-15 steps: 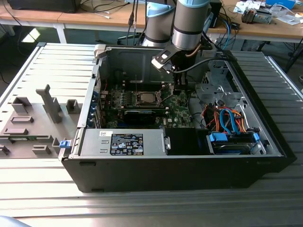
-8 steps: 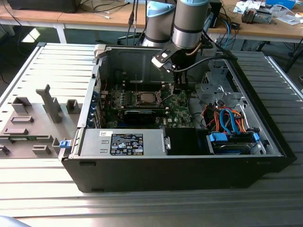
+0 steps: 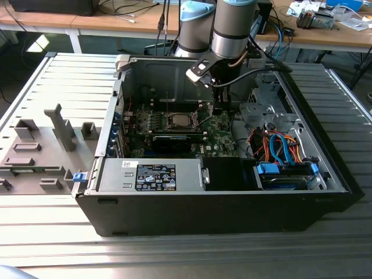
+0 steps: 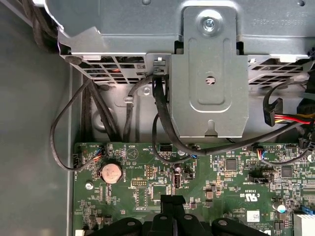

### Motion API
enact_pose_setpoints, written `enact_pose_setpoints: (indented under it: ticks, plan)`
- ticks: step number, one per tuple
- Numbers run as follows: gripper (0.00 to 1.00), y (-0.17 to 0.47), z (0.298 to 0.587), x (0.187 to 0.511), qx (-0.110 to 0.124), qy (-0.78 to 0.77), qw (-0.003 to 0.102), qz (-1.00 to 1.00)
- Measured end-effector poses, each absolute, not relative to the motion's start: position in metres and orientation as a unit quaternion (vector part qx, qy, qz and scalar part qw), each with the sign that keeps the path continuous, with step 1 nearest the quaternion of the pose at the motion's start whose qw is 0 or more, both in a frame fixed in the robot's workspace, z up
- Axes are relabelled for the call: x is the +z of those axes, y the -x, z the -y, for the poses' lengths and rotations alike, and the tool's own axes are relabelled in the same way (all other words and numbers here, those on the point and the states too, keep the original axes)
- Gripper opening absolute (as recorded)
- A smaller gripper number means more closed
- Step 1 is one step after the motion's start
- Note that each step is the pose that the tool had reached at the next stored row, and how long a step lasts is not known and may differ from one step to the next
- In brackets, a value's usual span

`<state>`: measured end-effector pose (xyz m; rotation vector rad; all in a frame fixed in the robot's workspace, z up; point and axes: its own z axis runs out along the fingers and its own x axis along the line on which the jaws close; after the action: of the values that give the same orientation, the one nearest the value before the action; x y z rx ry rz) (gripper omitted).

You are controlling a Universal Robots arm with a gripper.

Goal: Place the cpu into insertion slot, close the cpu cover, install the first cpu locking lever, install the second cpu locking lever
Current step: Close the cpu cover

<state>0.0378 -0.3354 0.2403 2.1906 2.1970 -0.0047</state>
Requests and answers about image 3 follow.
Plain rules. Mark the grey metal device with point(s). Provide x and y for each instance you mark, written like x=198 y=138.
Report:
x=315 y=20

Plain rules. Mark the silver CPU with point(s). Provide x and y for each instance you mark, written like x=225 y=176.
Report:
x=181 y=119

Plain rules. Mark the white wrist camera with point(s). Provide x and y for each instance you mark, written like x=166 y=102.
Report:
x=194 y=75

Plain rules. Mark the pale blue teach pendant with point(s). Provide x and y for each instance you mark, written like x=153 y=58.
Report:
x=257 y=26

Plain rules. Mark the grey power supply unit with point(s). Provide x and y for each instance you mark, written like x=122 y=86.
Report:
x=116 y=174

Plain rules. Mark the blue cardboard box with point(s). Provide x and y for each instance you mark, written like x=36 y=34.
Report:
x=344 y=4

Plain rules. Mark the hard disk in blue carrier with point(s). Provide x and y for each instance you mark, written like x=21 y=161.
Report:
x=283 y=181

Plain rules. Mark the metal drive cage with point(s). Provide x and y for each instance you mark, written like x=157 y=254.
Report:
x=261 y=110

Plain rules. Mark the black plastic shroud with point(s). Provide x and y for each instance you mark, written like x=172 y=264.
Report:
x=222 y=174

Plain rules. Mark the green RAM stick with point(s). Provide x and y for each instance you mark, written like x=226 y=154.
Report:
x=24 y=171

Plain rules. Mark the blue case latch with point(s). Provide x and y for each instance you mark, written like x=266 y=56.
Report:
x=80 y=177

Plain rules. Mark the black PC case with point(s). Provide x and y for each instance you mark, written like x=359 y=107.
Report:
x=203 y=215

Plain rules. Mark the black speaker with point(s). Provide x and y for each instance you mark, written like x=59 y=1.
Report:
x=266 y=26

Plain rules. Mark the black graphics card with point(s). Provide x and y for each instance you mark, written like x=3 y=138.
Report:
x=171 y=143

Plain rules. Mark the wooden desk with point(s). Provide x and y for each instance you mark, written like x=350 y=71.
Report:
x=58 y=21
x=319 y=37

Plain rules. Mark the grey parts rack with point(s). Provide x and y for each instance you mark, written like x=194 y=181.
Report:
x=49 y=139

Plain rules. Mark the green motherboard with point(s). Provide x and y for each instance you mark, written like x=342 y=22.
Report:
x=216 y=136

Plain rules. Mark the blue rounded object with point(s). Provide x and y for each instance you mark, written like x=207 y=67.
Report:
x=11 y=273

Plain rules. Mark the black box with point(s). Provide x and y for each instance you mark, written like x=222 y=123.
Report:
x=52 y=5

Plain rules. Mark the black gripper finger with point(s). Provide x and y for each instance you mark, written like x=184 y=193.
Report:
x=221 y=97

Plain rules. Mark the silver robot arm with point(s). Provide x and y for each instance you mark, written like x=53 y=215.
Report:
x=229 y=43

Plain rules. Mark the CPU socket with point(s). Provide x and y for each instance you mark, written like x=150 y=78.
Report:
x=173 y=126

